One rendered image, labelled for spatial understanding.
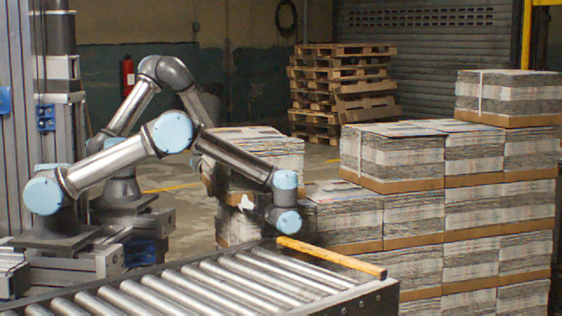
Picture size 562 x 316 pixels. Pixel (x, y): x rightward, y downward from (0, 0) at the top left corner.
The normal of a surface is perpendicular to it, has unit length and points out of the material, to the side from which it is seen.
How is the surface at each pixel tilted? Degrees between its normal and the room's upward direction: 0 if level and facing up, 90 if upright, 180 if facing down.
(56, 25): 90
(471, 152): 90
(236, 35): 90
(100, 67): 90
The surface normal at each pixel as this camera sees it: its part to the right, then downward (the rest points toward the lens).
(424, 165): 0.37, 0.16
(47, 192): 0.01, 0.23
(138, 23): 0.66, 0.13
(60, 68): -0.21, 0.17
